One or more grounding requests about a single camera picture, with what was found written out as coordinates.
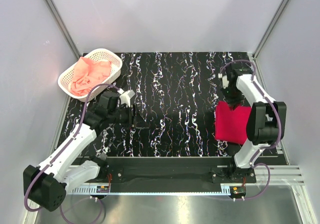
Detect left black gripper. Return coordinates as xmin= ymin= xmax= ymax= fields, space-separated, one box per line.
xmin=108 ymin=104 xmax=149 ymax=129

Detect peach t-shirt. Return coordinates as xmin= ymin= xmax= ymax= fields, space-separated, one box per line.
xmin=70 ymin=57 xmax=112 ymax=97

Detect white plastic laundry basket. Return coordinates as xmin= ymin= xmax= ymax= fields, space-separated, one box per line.
xmin=57 ymin=48 xmax=123 ymax=102

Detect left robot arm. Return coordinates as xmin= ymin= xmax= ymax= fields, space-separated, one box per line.
xmin=23 ymin=89 xmax=147 ymax=212

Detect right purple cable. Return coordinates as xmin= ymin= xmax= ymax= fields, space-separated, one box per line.
xmin=218 ymin=59 xmax=283 ymax=201

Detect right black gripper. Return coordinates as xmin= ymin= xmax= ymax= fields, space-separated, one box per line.
xmin=220 ymin=85 xmax=245 ymax=111

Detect red t-shirt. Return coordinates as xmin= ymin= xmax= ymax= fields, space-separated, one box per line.
xmin=214 ymin=101 xmax=251 ymax=146

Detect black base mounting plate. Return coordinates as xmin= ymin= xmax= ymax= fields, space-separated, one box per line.
xmin=48 ymin=155 xmax=288 ymax=194

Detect purple cable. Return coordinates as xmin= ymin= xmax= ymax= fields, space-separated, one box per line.
xmin=218 ymin=59 xmax=283 ymax=201
xmin=23 ymin=83 xmax=126 ymax=224

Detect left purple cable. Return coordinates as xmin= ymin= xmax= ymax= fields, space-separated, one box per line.
xmin=23 ymin=83 xmax=126 ymax=224

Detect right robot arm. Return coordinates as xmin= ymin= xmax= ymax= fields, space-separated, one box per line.
xmin=218 ymin=60 xmax=287 ymax=183

